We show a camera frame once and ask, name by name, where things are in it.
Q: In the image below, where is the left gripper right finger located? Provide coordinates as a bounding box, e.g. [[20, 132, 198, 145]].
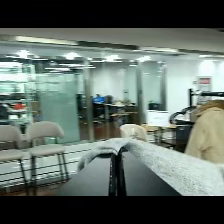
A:
[[117, 151, 128, 197]]

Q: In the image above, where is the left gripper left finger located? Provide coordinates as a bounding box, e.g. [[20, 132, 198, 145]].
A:
[[108, 152, 119, 197]]

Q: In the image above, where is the grey garment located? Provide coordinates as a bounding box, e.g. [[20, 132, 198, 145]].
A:
[[76, 137, 224, 197]]

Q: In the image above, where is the beige jacket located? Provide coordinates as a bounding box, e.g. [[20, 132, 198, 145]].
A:
[[184, 99, 224, 165]]

